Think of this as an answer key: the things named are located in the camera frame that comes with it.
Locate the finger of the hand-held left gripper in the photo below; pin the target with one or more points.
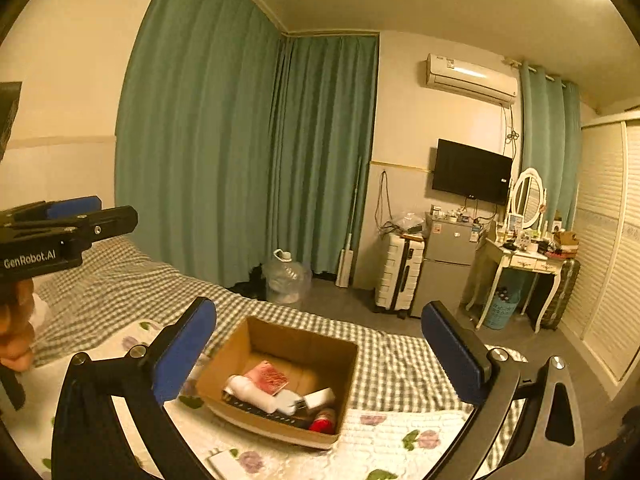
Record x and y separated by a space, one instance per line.
75 206
112 221

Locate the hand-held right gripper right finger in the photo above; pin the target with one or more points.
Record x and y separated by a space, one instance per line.
452 355

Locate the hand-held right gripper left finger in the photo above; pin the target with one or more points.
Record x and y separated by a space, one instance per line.
182 355

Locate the white bottle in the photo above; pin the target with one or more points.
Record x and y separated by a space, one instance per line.
250 390

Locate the pink packet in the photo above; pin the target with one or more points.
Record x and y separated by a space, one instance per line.
267 375

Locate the white charger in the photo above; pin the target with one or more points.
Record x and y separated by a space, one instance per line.
287 401

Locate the brown cardboard box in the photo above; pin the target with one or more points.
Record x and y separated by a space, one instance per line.
300 350

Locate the white rectangular block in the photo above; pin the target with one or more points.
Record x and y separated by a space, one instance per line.
320 396

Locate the red round container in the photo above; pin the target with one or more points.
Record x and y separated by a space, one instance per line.
322 422

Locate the person's left hand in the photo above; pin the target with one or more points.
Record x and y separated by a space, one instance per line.
15 330

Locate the blue bin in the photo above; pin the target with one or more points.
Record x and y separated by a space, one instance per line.
502 310

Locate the grey fridge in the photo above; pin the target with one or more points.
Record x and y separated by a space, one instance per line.
447 260

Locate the white suitcase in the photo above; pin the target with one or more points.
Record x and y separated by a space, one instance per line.
397 275

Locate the wide teal curtain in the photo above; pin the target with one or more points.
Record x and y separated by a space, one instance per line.
200 160

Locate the white floral quilted blanket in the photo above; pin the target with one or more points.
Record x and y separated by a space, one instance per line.
400 455

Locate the white dressing table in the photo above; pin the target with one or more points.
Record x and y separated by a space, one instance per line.
525 262

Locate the white packet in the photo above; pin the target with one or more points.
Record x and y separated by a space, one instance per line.
220 467

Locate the dark suitcase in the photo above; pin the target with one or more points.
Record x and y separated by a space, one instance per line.
562 295

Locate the clear water jug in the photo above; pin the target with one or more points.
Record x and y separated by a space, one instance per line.
287 280

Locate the clear plastic bag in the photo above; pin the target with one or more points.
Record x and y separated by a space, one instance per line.
407 222

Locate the white mop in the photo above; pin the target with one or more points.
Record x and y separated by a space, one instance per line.
345 265

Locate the small cardboard box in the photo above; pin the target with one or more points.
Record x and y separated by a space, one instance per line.
564 239

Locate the oval white mirror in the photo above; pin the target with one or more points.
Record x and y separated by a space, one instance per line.
527 197

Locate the cream louvred wardrobe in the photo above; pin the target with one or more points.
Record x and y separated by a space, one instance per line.
607 260

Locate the dark floral cloth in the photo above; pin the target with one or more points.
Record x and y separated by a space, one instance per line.
617 450

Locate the narrow teal curtain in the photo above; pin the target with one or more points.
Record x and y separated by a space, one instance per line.
545 135

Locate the white air conditioner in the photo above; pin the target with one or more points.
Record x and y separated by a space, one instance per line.
470 80

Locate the black wall television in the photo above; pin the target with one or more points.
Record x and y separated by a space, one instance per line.
472 172

